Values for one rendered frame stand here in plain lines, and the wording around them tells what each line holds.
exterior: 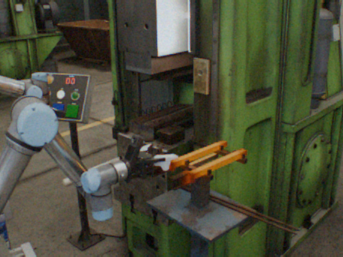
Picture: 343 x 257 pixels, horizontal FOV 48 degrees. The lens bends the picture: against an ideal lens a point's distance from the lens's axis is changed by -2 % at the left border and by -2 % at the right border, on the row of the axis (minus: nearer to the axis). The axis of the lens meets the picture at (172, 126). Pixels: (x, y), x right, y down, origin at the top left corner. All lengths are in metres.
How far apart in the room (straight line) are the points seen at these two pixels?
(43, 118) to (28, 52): 5.71
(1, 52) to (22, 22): 0.61
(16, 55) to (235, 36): 5.29
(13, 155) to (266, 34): 1.43
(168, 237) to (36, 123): 1.26
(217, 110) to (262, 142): 0.46
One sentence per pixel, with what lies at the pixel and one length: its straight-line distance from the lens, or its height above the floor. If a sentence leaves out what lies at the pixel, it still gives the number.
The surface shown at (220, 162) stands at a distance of 1.57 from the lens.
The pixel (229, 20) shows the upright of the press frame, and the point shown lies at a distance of 1.83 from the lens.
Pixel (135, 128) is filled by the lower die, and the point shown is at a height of 0.94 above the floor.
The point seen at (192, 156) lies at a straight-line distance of 1.62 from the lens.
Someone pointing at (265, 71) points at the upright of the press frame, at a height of 1.25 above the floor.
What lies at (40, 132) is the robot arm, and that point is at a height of 1.31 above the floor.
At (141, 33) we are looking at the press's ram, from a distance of 2.00.
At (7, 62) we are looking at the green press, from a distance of 6.73.
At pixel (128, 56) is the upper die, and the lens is 2.10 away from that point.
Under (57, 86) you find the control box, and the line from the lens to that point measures 2.46.
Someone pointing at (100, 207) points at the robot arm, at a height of 0.99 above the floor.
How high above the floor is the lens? 1.71
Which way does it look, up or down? 20 degrees down
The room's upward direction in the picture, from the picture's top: 1 degrees counter-clockwise
